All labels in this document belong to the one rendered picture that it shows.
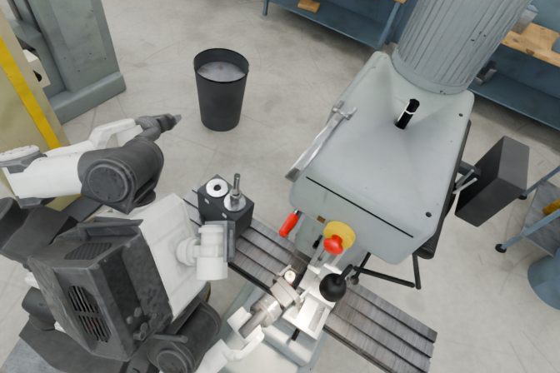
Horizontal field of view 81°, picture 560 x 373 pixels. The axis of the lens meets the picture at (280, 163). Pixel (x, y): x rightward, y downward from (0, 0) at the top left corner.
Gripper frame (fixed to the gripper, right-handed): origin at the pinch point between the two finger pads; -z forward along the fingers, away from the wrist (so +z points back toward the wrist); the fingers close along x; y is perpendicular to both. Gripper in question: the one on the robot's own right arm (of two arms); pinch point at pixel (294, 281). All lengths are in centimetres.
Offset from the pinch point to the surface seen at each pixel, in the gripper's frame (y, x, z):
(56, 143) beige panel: 55, 166, 31
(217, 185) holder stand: 0, 51, -4
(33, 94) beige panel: 17, 167, 29
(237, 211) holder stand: -1.0, 35.2, -2.6
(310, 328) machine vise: 11.6, -14.6, 3.2
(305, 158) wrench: -75, 6, 13
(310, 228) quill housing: -34.2, 4.1, -1.3
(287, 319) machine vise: 11.7, -6.7, 7.2
